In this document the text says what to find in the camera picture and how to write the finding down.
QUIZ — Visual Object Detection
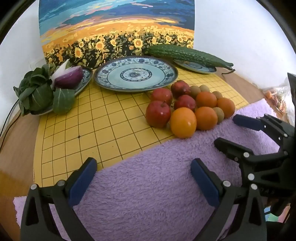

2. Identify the oval blue patterned plate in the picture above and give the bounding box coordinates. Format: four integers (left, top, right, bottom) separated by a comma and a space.
30, 67, 93, 116

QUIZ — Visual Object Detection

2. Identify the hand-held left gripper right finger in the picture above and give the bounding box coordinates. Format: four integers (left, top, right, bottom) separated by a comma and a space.
190, 158, 269, 241

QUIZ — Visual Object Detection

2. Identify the halved red onion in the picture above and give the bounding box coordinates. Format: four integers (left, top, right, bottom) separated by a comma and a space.
54, 65, 84, 90

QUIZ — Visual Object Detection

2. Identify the white onion wedge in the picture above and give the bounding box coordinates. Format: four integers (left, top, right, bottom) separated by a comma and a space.
50, 59, 72, 81

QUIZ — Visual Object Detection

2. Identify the sunflower field painting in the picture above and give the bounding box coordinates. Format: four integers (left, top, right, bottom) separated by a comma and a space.
38, 0, 195, 69

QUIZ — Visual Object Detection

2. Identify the black cable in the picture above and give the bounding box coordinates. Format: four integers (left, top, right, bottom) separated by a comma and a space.
0, 100, 20, 149

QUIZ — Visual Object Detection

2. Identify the clear plastic bag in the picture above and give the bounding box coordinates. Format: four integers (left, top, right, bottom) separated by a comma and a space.
264, 79, 296, 123

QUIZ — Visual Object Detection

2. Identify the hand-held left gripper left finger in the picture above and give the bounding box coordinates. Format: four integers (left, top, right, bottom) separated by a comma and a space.
20, 157, 97, 241

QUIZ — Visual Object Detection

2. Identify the orange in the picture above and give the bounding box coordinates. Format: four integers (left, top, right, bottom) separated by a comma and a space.
196, 91, 218, 108
195, 106, 218, 131
217, 97, 236, 118
170, 107, 197, 139

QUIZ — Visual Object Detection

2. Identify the purple fluffy towel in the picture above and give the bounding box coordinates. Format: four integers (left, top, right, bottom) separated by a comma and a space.
13, 98, 285, 241

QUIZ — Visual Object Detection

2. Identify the yellow grid game board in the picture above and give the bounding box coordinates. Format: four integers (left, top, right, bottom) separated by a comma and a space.
33, 67, 249, 188

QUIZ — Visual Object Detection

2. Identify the large blue patterned plate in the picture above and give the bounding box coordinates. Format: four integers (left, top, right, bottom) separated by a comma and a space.
93, 56, 178, 93

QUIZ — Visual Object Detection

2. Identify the red apple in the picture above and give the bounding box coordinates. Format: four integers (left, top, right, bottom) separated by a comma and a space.
150, 88, 173, 107
171, 80, 191, 99
174, 95, 197, 111
145, 100, 171, 128

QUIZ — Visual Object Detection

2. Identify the green bumpy cucumber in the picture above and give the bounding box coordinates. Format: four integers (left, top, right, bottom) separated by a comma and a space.
144, 44, 235, 75

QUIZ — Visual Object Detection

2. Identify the green bok choy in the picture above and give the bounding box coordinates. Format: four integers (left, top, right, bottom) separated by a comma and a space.
13, 63, 75, 116

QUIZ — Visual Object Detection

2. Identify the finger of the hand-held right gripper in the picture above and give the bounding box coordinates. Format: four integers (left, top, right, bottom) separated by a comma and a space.
233, 113, 296, 151
214, 137, 296, 197

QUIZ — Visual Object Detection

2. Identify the small blue patterned plate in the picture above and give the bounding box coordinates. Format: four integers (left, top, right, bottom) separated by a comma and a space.
173, 59, 217, 75

